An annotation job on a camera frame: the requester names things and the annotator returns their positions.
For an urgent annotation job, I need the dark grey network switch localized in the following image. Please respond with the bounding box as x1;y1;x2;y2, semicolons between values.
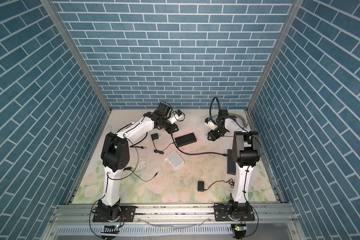
227;149;236;175

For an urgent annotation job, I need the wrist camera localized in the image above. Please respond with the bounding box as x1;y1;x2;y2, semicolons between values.
205;117;218;130
156;102;186;124

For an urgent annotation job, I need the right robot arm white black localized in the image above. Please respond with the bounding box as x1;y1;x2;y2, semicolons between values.
206;116;262;221

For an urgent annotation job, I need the white small router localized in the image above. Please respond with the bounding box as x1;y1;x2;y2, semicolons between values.
166;151;184;169

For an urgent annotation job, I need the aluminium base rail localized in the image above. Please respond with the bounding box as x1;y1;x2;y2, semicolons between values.
42;202;305;240

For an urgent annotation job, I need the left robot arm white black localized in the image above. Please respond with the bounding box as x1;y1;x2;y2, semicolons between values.
92;110;185;222

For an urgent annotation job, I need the black ribbed box device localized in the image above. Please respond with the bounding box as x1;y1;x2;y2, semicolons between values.
175;133;197;147

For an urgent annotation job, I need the long black cable loop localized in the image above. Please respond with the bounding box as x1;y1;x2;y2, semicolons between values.
116;121;229;157

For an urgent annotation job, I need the small black adapter cable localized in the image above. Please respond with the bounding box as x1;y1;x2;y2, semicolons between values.
150;133;176;155

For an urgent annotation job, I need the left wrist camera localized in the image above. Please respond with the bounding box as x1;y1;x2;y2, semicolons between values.
156;102;186;124

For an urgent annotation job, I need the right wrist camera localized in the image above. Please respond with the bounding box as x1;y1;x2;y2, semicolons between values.
205;117;218;130

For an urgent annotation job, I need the grey ethernet cable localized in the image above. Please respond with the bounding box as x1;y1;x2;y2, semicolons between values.
227;113;248;130

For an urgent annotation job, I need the black power adapter with plug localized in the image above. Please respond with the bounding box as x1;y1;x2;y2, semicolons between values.
197;179;235;192

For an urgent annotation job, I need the black adapter left side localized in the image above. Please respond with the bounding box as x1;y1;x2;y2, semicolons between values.
124;167;158;182

